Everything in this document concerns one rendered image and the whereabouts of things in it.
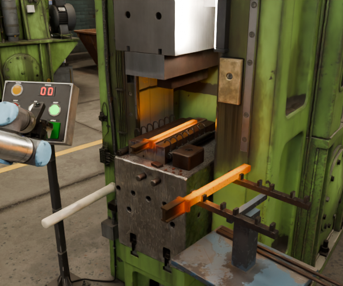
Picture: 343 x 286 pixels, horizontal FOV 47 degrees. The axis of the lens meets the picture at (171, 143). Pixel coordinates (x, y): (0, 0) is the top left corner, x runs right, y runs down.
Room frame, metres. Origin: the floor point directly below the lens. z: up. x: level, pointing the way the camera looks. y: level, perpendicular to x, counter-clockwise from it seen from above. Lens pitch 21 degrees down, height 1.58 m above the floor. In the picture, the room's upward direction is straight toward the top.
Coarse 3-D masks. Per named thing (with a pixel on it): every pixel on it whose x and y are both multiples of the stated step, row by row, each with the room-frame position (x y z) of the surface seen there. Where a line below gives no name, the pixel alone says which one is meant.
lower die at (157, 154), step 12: (180, 120) 1.90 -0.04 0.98; (204, 120) 1.85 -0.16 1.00; (156, 132) 1.69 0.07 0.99; (180, 132) 1.67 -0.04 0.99; (192, 132) 1.68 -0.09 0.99; (132, 144) 1.60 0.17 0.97; (156, 144) 1.53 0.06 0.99; (168, 144) 1.53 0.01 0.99; (180, 144) 1.59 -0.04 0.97; (144, 156) 1.56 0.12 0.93; (156, 156) 1.52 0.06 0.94
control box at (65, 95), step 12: (12, 84) 1.81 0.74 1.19; (24, 84) 1.80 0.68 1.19; (36, 84) 1.79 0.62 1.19; (48, 84) 1.78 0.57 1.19; (60, 84) 1.77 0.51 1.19; (72, 84) 1.76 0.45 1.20; (12, 96) 1.78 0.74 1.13; (24, 96) 1.77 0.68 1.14; (36, 96) 1.76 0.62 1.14; (48, 96) 1.75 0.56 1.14; (60, 96) 1.74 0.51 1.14; (72, 96) 1.75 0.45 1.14; (24, 108) 1.74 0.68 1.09; (48, 108) 1.72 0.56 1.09; (60, 108) 1.71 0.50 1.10; (72, 108) 1.73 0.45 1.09; (48, 120) 1.69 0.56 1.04; (60, 120) 1.68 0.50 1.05; (72, 120) 1.72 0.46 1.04; (60, 132) 1.66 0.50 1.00; (72, 132) 1.71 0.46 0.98; (60, 144) 1.67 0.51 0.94
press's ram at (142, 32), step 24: (120, 0) 1.62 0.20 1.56; (144, 0) 1.55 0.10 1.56; (168, 0) 1.48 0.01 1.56; (192, 0) 1.56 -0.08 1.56; (120, 24) 1.62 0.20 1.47; (144, 24) 1.55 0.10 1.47; (168, 24) 1.48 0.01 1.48; (192, 24) 1.56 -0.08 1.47; (120, 48) 1.62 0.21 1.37; (144, 48) 1.55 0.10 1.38; (168, 48) 1.48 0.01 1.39; (192, 48) 1.56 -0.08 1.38
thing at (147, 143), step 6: (192, 120) 1.81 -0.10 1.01; (180, 126) 1.72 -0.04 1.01; (186, 126) 1.74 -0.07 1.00; (168, 132) 1.63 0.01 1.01; (174, 132) 1.66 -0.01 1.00; (144, 138) 1.54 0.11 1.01; (150, 138) 1.55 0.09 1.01; (156, 138) 1.55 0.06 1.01; (138, 144) 1.48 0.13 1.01; (144, 144) 1.48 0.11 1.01; (150, 144) 1.51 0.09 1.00; (132, 150) 1.45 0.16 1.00; (138, 150) 1.47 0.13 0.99
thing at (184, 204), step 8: (240, 168) 1.29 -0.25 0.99; (248, 168) 1.30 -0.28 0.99; (224, 176) 1.21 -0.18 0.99; (232, 176) 1.22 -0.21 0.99; (208, 184) 1.15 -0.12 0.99; (216, 184) 1.15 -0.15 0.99; (224, 184) 1.18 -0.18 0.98; (192, 192) 1.10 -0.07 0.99; (200, 192) 1.10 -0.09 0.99; (208, 192) 1.12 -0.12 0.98; (176, 200) 1.03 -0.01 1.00; (184, 200) 1.03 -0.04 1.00; (192, 200) 1.06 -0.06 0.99; (200, 200) 1.09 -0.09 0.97; (168, 208) 0.98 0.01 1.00; (176, 208) 1.01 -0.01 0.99; (184, 208) 1.03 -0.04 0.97; (168, 216) 0.99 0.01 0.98; (176, 216) 1.00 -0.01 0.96
